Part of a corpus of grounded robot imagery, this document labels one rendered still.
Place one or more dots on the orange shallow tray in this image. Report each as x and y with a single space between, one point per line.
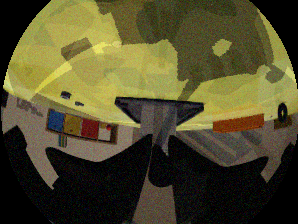
244 124

